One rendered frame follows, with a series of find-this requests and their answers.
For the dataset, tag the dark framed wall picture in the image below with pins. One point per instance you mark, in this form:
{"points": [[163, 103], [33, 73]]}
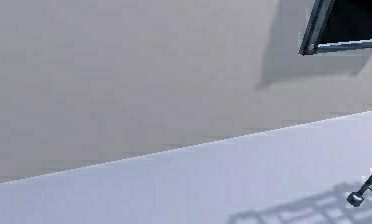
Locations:
{"points": [[350, 23]]}

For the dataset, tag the black metal chair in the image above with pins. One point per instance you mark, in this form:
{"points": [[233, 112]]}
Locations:
{"points": [[359, 195]]}

